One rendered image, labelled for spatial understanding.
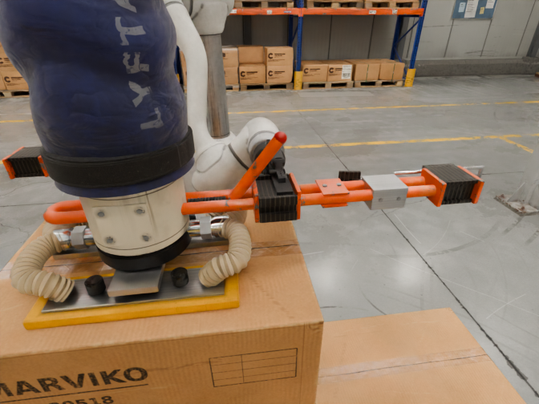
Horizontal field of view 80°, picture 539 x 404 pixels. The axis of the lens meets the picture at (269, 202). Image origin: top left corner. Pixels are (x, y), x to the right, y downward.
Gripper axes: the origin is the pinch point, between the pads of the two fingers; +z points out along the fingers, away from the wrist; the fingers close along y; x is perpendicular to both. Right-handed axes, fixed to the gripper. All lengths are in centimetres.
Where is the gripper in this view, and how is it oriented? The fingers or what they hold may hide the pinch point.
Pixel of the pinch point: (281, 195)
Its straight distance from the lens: 61.8
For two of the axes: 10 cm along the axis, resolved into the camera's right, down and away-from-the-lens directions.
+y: 0.0, 8.6, 5.0
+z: 1.3, 5.0, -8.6
